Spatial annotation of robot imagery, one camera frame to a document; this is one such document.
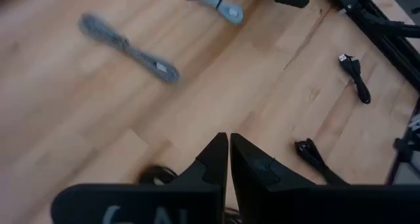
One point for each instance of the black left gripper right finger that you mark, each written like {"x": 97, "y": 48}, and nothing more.
{"x": 279, "y": 201}

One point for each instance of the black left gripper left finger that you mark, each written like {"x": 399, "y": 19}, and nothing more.
{"x": 183, "y": 201}

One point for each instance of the black frame strut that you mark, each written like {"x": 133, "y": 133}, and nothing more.
{"x": 400, "y": 30}

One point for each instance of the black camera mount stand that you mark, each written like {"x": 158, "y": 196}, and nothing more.
{"x": 405, "y": 148}

